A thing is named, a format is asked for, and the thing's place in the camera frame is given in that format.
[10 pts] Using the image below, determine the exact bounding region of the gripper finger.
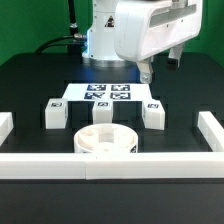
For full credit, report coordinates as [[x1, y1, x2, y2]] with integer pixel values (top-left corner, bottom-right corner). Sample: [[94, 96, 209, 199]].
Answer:
[[137, 58, 153, 84], [167, 43, 184, 70]]

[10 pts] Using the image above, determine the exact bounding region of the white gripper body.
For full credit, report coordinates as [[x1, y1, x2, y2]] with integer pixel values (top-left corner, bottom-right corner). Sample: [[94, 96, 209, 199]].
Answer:
[[114, 0, 203, 62]]

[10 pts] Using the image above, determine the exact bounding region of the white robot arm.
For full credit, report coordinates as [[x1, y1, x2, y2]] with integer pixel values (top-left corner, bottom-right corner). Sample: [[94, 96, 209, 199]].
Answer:
[[83, 0, 203, 84]]

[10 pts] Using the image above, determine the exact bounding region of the white marker sheet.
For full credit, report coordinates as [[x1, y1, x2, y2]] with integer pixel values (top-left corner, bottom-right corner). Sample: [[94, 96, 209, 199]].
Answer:
[[63, 83, 152, 101]]

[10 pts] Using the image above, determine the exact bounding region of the white front fence bar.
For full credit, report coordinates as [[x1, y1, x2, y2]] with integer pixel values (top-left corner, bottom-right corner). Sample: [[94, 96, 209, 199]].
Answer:
[[0, 152, 224, 180]]

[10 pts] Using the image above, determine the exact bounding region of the white left fence bar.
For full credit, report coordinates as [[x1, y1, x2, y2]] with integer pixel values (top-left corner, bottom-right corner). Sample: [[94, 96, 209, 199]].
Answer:
[[0, 112, 14, 146]]

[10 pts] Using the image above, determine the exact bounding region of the black cable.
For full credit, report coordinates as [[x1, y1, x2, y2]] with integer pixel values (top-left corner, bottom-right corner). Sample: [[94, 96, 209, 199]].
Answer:
[[34, 33, 88, 55]]

